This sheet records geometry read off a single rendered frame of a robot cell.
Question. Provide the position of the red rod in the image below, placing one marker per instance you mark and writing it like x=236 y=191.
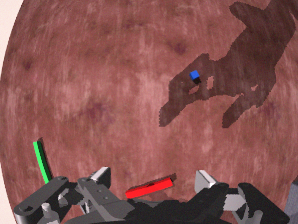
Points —
x=149 y=188

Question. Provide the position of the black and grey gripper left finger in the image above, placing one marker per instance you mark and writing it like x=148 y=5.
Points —
x=43 y=207

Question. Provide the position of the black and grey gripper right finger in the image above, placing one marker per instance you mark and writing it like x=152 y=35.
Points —
x=259 y=209

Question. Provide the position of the green rod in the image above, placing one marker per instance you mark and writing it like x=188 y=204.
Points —
x=41 y=161

